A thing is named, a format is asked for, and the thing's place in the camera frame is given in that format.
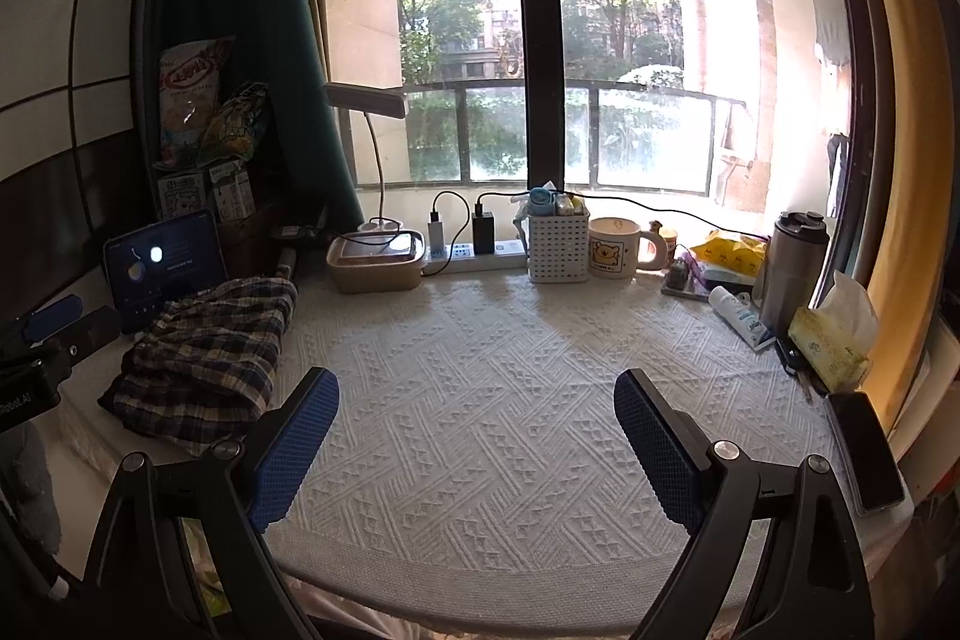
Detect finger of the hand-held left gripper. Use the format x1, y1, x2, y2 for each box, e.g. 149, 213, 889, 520
21, 293, 85, 345
45, 308, 122, 360

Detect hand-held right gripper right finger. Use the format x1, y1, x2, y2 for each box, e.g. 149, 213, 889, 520
613, 368, 875, 640

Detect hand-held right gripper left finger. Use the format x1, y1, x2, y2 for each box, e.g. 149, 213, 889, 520
79, 368, 340, 640

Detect blue plaid pants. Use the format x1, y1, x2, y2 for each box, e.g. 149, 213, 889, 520
100, 276, 301, 440

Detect person's left hand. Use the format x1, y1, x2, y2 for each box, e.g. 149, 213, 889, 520
0, 422, 62, 555

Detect tablet with lit screen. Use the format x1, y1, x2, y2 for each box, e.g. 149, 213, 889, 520
103, 209, 230, 335

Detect white tube with blue label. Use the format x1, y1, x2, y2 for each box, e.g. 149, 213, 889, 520
708, 284, 775, 353

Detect small white printed box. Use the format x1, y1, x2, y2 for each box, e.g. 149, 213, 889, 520
209, 163, 257, 223
156, 167, 209, 223

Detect white knit table cover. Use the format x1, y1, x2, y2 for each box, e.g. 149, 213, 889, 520
56, 269, 912, 618

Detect tan lunch box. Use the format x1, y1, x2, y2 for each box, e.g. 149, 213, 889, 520
326, 233, 426, 295

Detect white bear print mug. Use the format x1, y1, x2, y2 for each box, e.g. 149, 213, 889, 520
587, 216, 668, 279

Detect yellow snack packet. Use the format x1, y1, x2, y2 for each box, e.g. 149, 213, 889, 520
688, 233, 770, 283

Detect yellow tissue pack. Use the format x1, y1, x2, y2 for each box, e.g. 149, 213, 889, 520
787, 271, 880, 390

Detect black smartphone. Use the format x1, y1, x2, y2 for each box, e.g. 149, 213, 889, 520
825, 391, 908, 515

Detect white perforated plastic basket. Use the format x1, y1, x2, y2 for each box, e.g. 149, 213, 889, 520
527, 209, 592, 283

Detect steel tumbler with black lid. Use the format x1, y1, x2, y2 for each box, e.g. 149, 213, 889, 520
759, 210, 830, 335

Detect red and white snack bag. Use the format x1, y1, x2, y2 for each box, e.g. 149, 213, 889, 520
156, 36, 238, 170

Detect green snack bag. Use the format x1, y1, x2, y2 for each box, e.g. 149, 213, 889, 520
197, 80, 272, 163

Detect white power strip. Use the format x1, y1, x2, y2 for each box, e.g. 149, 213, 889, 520
420, 239, 530, 275

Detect white desk lamp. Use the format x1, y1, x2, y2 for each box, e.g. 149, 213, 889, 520
323, 82, 410, 238

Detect large glass window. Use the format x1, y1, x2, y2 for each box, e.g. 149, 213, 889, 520
322, 0, 856, 212

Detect yellow curtain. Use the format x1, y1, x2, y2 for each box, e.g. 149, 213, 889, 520
821, 0, 960, 446

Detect hanging grey garment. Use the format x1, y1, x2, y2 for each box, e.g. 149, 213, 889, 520
811, 0, 853, 66

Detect long black charging cable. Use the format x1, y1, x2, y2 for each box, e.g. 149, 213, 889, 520
477, 191, 766, 236

